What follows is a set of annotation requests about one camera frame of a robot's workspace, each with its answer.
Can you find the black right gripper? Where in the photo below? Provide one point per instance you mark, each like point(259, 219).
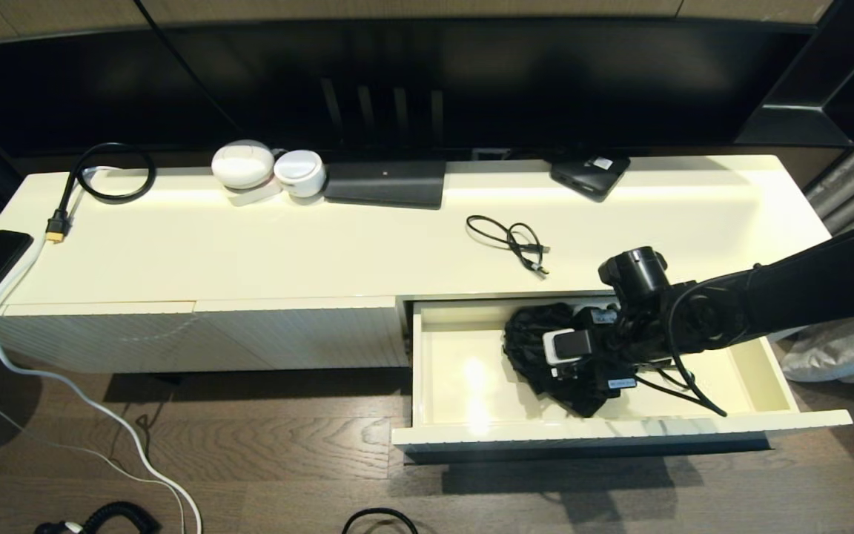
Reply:
point(606, 356)

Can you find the black umbrella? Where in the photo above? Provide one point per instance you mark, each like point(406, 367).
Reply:
point(531, 348)

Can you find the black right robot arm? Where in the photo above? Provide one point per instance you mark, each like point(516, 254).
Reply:
point(805, 282)

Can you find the cream TV cabinet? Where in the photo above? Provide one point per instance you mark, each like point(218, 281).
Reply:
point(286, 252)

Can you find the small black set-top box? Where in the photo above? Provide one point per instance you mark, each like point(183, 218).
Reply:
point(590, 176)

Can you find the dark grey flat box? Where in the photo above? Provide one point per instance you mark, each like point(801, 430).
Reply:
point(385, 184)

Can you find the black television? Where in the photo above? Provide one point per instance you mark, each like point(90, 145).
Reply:
point(471, 74)

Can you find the small white round device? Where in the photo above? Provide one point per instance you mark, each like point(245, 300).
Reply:
point(299, 172)

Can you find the large white round device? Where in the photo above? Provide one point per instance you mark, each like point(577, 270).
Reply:
point(243, 163)

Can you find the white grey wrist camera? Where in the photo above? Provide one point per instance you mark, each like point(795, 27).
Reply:
point(568, 347)

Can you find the black wall shelf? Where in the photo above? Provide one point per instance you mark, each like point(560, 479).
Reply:
point(842, 44)

